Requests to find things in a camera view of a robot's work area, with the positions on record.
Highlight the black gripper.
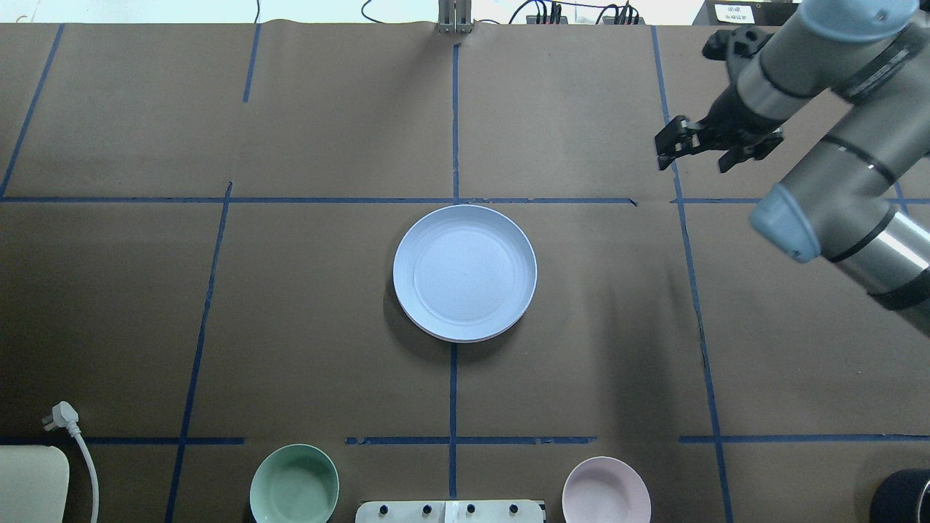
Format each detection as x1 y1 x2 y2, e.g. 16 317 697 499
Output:
654 86 786 173

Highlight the blue plate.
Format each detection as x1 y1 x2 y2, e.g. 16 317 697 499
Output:
392 204 538 324

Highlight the pink plate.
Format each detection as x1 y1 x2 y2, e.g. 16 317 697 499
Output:
412 319 520 344

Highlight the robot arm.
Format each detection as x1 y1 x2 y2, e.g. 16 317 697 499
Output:
655 1 929 333

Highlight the black box with label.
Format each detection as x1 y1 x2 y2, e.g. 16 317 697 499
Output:
691 1 800 27

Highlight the pink bowl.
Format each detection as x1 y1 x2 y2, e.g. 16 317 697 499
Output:
562 456 653 522

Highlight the dark blue saucepan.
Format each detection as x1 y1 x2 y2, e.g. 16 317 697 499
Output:
869 468 929 522

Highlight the green bowl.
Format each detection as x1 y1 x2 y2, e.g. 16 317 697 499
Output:
249 444 340 522

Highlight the cream toaster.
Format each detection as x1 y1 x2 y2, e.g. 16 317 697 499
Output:
1 445 70 522

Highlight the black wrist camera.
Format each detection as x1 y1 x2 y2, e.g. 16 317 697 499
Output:
701 25 773 83

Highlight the aluminium frame post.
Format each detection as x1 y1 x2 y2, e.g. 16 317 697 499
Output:
437 0 474 34

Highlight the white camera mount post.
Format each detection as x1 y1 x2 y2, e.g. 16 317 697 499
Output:
355 499 547 522

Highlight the white toaster power cord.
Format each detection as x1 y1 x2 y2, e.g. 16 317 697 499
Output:
43 401 100 523

